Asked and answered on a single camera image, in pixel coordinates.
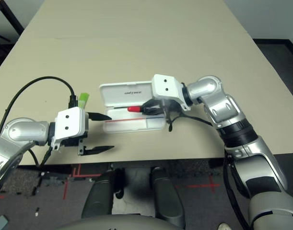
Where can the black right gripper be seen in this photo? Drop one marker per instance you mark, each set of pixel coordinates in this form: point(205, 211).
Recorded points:
point(171, 110)

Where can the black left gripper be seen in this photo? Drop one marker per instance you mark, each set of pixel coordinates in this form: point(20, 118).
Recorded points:
point(69, 142)

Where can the black marker with red cap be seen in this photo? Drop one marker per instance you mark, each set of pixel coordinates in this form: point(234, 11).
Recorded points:
point(133, 109)

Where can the white plastic pencil case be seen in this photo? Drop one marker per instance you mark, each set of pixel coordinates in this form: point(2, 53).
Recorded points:
point(122, 92)

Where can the red tape lines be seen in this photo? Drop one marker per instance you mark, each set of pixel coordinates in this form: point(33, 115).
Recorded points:
point(65, 189)

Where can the dark grey left robot leg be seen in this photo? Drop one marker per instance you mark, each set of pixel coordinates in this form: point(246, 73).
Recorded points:
point(98, 198)

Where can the dark grey robot leg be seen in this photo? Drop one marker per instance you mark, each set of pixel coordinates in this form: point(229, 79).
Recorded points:
point(166, 198)
point(98, 198)

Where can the dark grey right robot leg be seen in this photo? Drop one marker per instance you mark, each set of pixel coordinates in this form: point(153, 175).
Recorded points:
point(166, 198)

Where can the grey robot torso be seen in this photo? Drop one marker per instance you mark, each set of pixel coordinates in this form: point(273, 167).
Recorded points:
point(117, 224)

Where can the red tape cross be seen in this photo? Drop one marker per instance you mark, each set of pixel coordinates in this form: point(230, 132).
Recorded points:
point(211, 185)

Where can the grey-blue box on floor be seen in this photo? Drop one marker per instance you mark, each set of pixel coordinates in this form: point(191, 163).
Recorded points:
point(0, 221)

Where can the black tripod stand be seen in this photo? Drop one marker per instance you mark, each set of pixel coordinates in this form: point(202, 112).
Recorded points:
point(1, 38)

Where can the white shoe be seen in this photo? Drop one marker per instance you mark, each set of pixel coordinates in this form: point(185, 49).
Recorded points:
point(225, 226)

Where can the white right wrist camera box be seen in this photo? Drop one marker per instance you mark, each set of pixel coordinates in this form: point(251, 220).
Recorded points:
point(165, 86)

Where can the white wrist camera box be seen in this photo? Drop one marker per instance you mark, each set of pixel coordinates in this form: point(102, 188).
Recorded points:
point(165, 86)
point(69, 122)

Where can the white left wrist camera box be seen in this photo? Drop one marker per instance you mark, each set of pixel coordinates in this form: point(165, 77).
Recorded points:
point(69, 122)

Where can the side table with black frame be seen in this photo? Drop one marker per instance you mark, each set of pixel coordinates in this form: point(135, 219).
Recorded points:
point(13, 16)

